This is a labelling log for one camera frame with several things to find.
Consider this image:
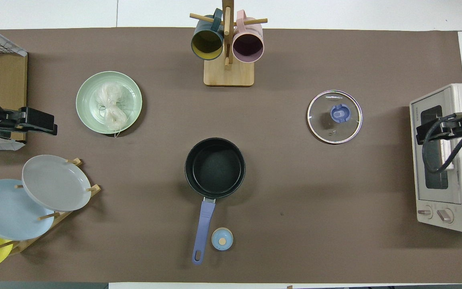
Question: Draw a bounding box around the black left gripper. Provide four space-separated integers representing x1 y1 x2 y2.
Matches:
0 106 58 136

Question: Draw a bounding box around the light blue plate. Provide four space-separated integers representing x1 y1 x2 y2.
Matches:
0 179 55 241

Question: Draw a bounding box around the wooden plate rack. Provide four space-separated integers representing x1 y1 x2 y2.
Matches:
0 158 102 254

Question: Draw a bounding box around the wooden shelf black wire frame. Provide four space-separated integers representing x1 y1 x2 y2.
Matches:
0 30 28 151

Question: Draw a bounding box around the glass lid blue knob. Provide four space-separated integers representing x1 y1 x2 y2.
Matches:
307 90 363 144

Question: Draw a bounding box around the green plate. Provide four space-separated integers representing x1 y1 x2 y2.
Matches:
76 71 143 135

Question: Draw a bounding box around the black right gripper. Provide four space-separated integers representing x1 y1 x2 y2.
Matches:
415 114 462 146

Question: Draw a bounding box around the dark teal mug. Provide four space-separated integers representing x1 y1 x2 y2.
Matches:
191 9 225 61

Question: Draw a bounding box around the grey plate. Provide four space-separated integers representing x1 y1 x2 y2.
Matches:
22 155 92 212

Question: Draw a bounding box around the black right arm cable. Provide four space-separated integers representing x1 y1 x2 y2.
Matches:
421 112 462 175

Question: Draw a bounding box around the wooden mug tree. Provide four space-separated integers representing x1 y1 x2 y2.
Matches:
190 0 268 87

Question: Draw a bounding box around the pink mug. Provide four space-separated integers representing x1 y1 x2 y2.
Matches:
232 10 264 63

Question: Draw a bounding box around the black pot purple handle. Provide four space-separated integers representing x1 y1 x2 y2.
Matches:
184 138 246 265

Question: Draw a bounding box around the small blue jar wooden knob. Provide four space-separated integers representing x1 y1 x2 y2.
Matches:
211 227 234 251

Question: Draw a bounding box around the brown table mat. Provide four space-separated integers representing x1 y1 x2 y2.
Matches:
0 27 462 283

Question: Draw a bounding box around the white vermicelli bundle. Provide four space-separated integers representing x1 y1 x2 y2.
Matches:
96 81 129 138

